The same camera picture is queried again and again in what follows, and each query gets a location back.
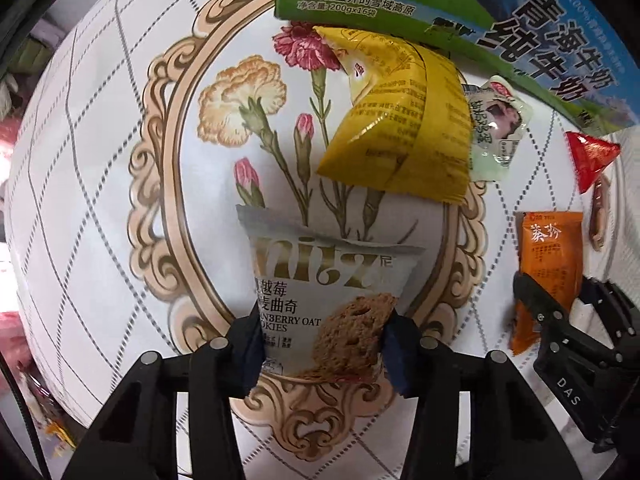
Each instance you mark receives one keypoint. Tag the orange snack packet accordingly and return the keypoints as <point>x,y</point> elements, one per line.
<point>547,250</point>

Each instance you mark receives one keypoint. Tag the brown snack packet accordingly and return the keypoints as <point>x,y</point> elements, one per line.
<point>597,215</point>

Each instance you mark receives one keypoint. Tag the quilted floral mat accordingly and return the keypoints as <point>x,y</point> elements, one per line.
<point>125,110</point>

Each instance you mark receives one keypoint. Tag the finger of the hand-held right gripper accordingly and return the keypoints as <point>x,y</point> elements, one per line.
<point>542,310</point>
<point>612,307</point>

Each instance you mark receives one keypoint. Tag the red triangular snack packet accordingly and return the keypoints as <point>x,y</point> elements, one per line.
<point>590,157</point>

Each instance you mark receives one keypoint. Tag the white cookie packet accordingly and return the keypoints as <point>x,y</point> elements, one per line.
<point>320,280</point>

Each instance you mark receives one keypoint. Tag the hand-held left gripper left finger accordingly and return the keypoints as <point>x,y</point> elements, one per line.
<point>247,355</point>

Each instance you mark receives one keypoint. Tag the small panda print packet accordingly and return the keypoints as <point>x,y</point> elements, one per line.
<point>495,125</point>

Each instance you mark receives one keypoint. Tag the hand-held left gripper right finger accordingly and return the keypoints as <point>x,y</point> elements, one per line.
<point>400,355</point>

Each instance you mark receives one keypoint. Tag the yellow snack packet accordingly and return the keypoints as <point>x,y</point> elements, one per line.
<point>400,145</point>

